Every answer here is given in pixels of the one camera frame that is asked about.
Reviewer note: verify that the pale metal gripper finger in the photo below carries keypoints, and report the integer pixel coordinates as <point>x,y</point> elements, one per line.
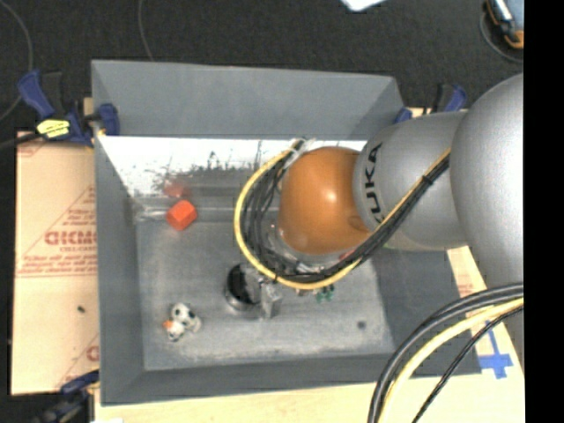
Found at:
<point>254,290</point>
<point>272,307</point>

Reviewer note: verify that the black round cup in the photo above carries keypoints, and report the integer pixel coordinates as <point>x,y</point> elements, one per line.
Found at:
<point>235,285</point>

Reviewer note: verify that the black and white toy animal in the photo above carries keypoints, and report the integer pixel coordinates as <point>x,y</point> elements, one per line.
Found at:
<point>181,321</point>

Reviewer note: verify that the orange-red block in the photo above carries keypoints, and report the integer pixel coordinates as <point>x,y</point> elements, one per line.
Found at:
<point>181,215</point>

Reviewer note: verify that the grey metal bin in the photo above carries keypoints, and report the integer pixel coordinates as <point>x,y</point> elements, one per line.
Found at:
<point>264,99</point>

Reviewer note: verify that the brown cardboard board red print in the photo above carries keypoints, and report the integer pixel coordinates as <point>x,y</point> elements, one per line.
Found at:
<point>53,280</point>

